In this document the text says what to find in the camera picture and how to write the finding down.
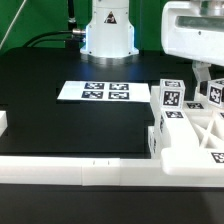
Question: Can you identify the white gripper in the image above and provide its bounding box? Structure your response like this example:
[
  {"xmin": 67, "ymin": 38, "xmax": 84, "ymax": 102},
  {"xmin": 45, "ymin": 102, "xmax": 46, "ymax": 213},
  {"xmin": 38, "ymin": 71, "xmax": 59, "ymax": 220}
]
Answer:
[{"xmin": 161, "ymin": 0, "xmax": 224, "ymax": 96}]

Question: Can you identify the white tagged cube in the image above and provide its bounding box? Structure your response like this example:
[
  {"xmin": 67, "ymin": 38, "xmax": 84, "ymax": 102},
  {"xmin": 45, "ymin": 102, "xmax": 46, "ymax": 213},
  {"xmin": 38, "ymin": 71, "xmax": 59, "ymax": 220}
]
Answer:
[
  {"xmin": 207, "ymin": 78, "xmax": 224, "ymax": 108},
  {"xmin": 159, "ymin": 79, "xmax": 185, "ymax": 109}
]

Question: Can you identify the white chair back frame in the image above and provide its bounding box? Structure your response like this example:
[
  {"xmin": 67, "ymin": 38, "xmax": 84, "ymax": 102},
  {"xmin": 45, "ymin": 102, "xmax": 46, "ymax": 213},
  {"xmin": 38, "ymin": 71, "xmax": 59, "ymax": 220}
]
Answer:
[{"xmin": 150, "ymin": 86, "xmax": 224, "ymax": 177}]

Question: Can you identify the white chair seat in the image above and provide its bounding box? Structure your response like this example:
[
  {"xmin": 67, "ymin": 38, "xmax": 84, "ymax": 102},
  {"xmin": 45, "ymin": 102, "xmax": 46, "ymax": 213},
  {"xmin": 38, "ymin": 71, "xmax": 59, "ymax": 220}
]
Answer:
[{"xmin": 148, "ymin": 126, "xmax": 156, "ymax": 159}]

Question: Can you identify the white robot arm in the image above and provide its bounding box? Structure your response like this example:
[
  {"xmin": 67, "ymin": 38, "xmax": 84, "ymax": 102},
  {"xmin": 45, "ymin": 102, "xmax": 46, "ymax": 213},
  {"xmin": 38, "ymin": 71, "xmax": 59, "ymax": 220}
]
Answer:
[{"xmin": 80, "ymin": 0, "xmax": 224, "ymax": 80}]

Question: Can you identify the thin grey rod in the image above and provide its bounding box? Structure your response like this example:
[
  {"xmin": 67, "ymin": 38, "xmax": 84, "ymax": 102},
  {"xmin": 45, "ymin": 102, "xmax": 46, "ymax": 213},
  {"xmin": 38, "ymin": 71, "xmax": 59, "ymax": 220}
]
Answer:
[{"xmin": 0, "ymin": 0, "xmax": 27, "ymax": 51}]

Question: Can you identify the white left block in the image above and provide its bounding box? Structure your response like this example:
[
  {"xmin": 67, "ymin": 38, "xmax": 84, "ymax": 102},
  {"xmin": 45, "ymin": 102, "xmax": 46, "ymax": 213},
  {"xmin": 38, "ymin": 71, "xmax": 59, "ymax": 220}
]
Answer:
[{"xmin": 0, "ymin": 111, "xmax": 8, "ymax": 137}]

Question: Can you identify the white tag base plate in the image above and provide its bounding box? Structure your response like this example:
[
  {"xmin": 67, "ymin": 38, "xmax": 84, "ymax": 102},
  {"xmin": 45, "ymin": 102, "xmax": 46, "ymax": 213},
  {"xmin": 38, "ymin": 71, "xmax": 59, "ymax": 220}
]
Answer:
[{"xmin": 58, "ymin": 81, "xmax": 150, "ymax": 103}]

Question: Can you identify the black cable with connector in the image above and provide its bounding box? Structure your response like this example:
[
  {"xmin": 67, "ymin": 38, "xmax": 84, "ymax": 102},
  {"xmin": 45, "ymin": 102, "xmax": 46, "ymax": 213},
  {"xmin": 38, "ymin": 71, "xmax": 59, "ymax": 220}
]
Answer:
[{"xmin": 22, "ymin": 27, "xmax": 87, "ymax": 48}]

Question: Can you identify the white front rail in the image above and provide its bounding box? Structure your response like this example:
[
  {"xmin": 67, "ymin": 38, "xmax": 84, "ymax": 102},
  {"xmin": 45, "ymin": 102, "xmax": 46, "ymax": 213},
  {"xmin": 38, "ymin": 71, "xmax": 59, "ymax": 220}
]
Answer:
[{"xmin": 0, "ymin": 156, "xmax": 224, "ymax": 187}]

